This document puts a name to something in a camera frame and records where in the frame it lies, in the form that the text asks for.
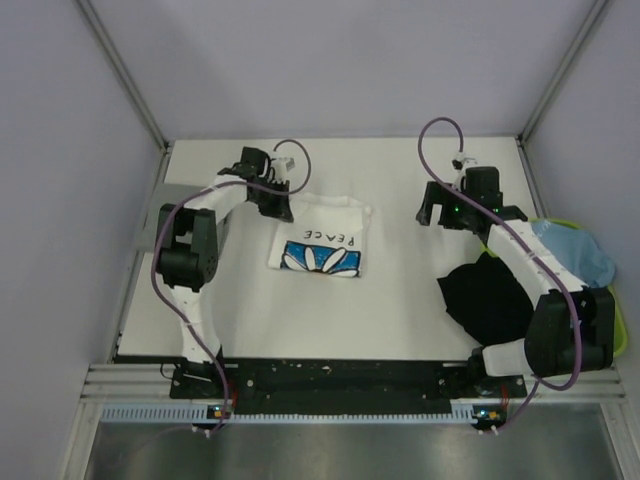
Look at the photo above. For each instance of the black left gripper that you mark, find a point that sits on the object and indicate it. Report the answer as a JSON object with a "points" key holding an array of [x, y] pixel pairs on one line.
{"points": [[281, 210]]}

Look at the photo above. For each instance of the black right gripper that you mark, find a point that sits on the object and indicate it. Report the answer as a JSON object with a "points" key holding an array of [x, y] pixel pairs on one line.
{"points": [[438, 195]]}

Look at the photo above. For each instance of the white daisy print t shirt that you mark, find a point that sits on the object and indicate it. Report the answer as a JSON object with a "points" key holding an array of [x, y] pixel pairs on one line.
{"points": [[328, 236]]}

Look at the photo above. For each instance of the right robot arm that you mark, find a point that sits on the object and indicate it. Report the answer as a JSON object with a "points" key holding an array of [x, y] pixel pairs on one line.
{"points": [[571, 329]]}

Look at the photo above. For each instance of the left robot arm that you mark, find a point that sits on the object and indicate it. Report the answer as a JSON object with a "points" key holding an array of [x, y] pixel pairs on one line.
{"points": [[189, 242]]}

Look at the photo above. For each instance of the folded grey t shirt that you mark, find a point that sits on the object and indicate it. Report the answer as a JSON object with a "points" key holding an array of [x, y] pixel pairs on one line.
{"points": [[165, 193]]}

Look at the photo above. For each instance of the light blue t shirt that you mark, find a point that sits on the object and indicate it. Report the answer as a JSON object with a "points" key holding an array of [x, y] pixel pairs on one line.
{"points": [[577, 251]]}

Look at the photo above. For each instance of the black t shirt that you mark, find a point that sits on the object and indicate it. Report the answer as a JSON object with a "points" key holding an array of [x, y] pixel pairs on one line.
{"points": [[487, 301]]}

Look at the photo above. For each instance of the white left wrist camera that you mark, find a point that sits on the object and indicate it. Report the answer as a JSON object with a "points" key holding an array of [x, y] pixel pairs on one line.
{"points": [[282, 165]]}

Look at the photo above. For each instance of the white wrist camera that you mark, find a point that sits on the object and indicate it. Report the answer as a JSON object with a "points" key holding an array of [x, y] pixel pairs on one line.
{"points": [[462, 161], [282, 165]]}

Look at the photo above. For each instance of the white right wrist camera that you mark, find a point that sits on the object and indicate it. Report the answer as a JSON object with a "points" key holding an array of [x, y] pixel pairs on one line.
{"points": [[462, 161]]}

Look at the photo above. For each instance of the right aluminium corner post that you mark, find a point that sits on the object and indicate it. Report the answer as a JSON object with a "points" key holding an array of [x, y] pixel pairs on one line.
{"points": [[588, 27]]}

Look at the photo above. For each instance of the aluminium corner post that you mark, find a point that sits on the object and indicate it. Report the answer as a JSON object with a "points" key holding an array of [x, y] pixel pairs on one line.
{"points": [[588, 27], [133, 94]]}

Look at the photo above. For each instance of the left aluminium corner post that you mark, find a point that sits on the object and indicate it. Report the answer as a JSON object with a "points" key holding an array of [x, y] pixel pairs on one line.
{"points": [[133, 94]]}

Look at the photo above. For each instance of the aluminium front frame rail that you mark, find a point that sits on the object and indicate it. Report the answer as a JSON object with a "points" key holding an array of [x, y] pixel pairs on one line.
{"points": [[428, 380]]}

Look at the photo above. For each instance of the grey slotted cable duct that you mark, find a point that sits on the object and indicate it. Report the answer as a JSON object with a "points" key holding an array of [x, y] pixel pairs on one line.
{"points": [[209, 415]]}

